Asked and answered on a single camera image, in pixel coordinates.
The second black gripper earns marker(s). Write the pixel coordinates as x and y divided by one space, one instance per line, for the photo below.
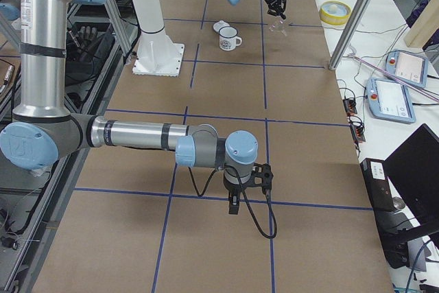
234 190

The clear glass funnel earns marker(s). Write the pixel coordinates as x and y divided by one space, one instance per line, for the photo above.
278 26

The white mug lid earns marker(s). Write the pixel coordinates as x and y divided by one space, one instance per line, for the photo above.
217 26

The white enamel mug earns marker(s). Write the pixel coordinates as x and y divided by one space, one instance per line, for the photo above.
229 39

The yellow tape roll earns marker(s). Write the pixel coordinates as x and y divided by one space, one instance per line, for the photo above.
334 12

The far orange circuit board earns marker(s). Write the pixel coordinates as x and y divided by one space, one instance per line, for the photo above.
350 106

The orange circuit board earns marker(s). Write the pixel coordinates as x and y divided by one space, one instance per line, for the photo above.
350 106
357 131

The near blue teach pendant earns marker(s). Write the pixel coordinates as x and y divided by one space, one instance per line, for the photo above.
389 100

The blue teach pendant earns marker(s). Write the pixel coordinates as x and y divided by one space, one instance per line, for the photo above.
408 66
389 100

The near orange circuit board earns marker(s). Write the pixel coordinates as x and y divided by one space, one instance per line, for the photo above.
357 131

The black box with label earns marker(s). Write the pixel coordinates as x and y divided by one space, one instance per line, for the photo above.
377 185

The far blue teach pendant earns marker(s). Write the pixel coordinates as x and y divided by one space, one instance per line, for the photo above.
408 66

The wooden board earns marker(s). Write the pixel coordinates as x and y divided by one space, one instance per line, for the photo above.
423 24

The black laptop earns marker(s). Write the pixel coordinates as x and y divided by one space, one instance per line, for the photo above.
413 170

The aluminium frame post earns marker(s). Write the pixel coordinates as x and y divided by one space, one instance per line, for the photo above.
345 39

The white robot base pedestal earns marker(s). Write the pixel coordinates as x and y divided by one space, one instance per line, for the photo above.
157 54

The aluminium frame rail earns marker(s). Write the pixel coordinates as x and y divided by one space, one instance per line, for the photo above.
42 129

